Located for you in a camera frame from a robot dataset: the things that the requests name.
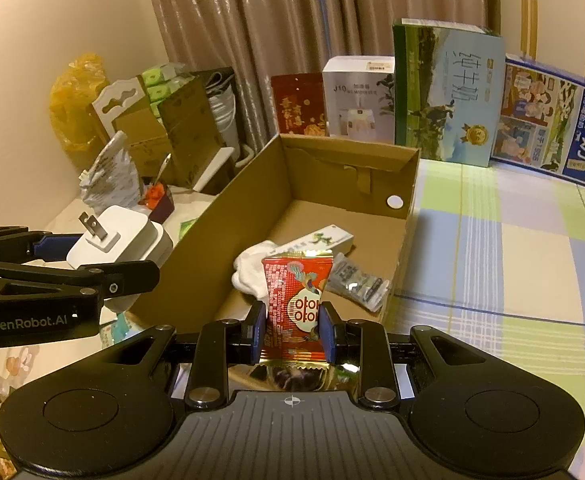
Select white plastic bin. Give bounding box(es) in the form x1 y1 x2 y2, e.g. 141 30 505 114
192 145 253 195

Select printed silver bag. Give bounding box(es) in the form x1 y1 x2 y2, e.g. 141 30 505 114
78 131 141 211

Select beige curtain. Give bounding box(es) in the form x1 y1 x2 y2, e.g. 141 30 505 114
140 0 501 157

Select white humidifier box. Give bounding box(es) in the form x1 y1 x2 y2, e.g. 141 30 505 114
321 55 397 145

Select white sock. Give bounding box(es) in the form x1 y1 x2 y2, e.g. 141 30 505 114
231 241 278 299

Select wooden slat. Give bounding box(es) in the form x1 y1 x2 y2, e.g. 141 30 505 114
519 0 539 57

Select carton with white handle flap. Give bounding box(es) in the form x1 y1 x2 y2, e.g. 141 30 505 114
91 77 173 179

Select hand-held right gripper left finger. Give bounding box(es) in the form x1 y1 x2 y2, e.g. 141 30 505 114
92 302 268 409

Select white charger plug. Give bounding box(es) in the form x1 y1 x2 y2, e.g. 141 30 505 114
66 205 174 313

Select cartoon printed bed sheet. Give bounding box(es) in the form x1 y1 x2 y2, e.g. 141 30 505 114
0 195 214 463

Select stack of green tissue packs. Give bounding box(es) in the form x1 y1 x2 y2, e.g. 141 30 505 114
140 62 189 122

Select blue milk carton box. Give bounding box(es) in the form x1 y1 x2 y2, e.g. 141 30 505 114
490 52 585 189

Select metal spoon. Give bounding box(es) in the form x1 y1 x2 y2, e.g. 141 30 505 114
152 152 171 187

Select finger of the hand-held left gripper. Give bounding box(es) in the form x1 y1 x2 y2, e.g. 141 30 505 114
0 259 161 307
0 226 86 263

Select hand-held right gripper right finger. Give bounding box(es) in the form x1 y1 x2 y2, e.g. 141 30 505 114
319 301 478 410

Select red gift box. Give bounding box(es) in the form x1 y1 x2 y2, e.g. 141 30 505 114
271 72 329 137

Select red snack packet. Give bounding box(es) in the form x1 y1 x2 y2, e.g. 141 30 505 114
260 253 358 394

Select brown carton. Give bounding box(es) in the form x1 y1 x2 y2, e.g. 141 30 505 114
160 80 226 189

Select yellow plastic bag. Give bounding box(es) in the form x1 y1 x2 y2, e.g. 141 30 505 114
48 52 111 157

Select cardboard box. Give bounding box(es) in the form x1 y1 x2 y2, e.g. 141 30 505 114
127 132 421 337

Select silver foil packet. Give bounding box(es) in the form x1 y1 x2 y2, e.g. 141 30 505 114
330 252 391 314

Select long white green box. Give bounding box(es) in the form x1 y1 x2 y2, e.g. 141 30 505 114
272 225 356 262

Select green milk carton box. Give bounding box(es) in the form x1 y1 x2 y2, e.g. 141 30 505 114
393 17 507 168

